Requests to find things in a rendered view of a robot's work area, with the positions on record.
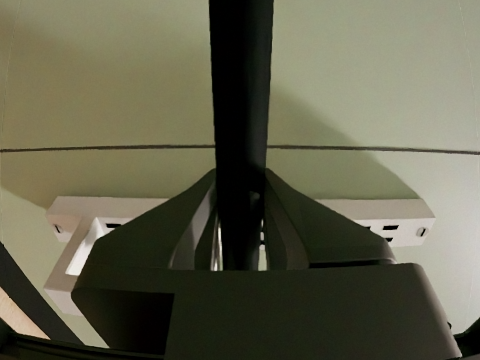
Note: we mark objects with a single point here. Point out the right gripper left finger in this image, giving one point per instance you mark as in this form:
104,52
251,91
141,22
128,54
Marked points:
168,234

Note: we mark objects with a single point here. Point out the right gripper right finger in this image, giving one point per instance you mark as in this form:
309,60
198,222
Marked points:
315,236

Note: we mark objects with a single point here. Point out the black long bar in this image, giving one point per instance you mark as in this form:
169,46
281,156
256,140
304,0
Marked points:
240,33

